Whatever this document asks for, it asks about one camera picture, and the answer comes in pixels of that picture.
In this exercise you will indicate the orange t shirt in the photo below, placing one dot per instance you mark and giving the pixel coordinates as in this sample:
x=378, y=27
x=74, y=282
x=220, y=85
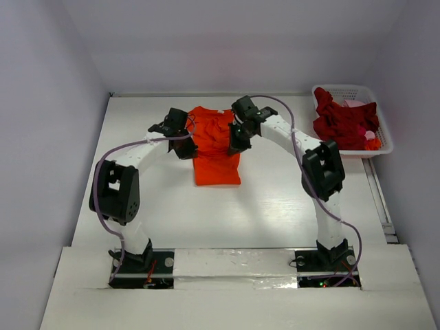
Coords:
x=213, y=165

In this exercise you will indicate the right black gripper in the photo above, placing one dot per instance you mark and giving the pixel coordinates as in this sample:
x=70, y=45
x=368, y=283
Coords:
x=237, y=142

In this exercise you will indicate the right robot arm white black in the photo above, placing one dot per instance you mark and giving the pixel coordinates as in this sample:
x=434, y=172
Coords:
x=322, y=171

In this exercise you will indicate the dark red t shirt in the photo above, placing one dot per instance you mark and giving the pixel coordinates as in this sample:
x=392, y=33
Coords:
x=348, y=127

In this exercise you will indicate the white plastic basket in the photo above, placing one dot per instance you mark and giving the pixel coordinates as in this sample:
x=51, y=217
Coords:
x=361, y=93

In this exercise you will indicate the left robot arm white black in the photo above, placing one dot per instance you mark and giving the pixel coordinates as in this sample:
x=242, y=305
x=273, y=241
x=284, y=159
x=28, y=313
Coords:
x=115, y=192

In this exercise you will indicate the pink garment in basket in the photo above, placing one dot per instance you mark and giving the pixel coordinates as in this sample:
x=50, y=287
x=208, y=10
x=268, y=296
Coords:
x=352, y=103

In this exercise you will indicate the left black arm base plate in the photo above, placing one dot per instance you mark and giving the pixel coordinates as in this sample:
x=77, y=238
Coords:
x=157, y=275

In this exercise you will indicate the small orange garment in basket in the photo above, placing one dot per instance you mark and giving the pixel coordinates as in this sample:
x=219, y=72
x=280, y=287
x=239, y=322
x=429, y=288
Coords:
x=373, y=144

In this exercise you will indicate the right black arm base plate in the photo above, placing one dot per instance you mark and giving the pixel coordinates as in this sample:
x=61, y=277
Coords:
x=312, y=272

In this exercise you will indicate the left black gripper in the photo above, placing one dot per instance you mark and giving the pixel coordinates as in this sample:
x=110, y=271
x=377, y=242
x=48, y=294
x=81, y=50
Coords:
x=189, y=152

